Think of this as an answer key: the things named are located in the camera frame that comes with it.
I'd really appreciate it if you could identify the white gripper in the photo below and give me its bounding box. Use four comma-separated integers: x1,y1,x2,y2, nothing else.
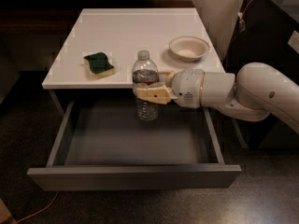
133,69,205,109

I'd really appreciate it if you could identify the clear plastic water bottle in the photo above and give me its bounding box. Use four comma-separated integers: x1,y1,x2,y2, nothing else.
132,50,159,121

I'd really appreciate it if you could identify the grey top drawer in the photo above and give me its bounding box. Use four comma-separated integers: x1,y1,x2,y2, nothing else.
28,102,241,191

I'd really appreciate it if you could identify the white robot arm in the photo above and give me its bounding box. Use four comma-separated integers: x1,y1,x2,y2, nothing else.
134,63,299,133

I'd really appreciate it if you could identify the beige paper bowl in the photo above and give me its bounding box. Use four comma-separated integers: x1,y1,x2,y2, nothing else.
169,36,209,63

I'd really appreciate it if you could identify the green yellow sponge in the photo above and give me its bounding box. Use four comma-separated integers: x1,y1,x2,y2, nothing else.
84,52,116,79

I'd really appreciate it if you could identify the dark wooden counter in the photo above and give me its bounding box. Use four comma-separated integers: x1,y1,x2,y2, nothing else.
0,0,194,35

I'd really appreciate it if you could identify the cardboard box corner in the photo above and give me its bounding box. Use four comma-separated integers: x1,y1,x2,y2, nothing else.
0,199,17,224

